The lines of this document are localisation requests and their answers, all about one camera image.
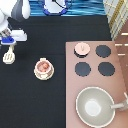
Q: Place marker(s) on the black table mat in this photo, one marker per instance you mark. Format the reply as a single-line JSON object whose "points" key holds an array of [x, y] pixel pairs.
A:
{"points": [[25, 100]]}

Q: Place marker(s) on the pink small pot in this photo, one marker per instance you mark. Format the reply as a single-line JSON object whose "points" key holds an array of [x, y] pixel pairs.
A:
{"points": [[43, 67]]}

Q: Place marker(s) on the black burner front left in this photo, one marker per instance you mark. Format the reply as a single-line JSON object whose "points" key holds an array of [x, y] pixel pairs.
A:
{"points": [[82, 69]]}

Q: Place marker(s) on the black burner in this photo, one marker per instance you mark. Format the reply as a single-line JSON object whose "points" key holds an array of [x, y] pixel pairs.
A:
{"points": [[106, 69], [82, 69], [103, 51]]}

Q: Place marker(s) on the cream slotted spatula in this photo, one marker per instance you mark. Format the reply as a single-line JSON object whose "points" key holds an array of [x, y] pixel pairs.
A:
{"points": [[9, 56]]}

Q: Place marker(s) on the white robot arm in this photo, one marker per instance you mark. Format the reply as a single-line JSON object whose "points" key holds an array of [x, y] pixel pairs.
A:
{"points": [[20, 10]]}

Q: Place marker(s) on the white blue gripper body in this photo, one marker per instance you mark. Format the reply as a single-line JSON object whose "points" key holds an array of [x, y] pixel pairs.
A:
{"points": [[7, 41]]}

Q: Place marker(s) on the wooden slatted furniture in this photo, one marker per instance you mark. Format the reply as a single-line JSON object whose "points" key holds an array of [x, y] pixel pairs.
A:
{"points": [[117, 14]]}

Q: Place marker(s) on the black burner front right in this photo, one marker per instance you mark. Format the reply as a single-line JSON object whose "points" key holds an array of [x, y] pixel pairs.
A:
{"points": [[106, 69]]}

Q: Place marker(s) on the black burner back right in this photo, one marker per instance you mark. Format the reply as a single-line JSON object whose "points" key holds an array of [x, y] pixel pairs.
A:
{"points": [[103, 51]]}

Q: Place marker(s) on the cream round plate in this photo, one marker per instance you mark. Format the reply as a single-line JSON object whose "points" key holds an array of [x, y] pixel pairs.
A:
{"points": [[45, 77]]}

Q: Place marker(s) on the grey frying pan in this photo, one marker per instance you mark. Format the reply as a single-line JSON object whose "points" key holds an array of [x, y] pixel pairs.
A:
{"points": [[96, 107]]}

